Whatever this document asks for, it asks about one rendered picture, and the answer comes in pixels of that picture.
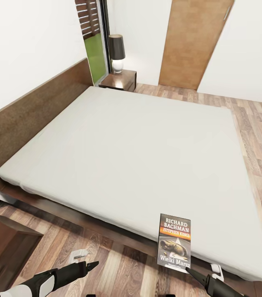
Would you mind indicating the sliding door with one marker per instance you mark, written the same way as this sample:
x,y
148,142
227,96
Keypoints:
x,y
193,31

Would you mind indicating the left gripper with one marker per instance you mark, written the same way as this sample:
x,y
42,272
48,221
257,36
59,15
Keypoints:
x,y
78,270

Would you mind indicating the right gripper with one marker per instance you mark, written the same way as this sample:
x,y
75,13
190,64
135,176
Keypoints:
x,y
214,286

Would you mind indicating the hardback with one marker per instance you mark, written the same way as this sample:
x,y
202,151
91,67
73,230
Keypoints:
x,y
174,243

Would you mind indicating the table lamp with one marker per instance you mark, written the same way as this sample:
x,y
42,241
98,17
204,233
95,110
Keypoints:
x,y
116,51

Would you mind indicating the bed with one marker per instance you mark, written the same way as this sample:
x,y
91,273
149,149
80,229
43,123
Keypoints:
x,y
112,161

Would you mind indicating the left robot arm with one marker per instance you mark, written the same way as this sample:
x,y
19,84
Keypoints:
x,y
45,282

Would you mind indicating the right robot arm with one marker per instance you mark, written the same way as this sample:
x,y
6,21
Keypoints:
x,y
214,284

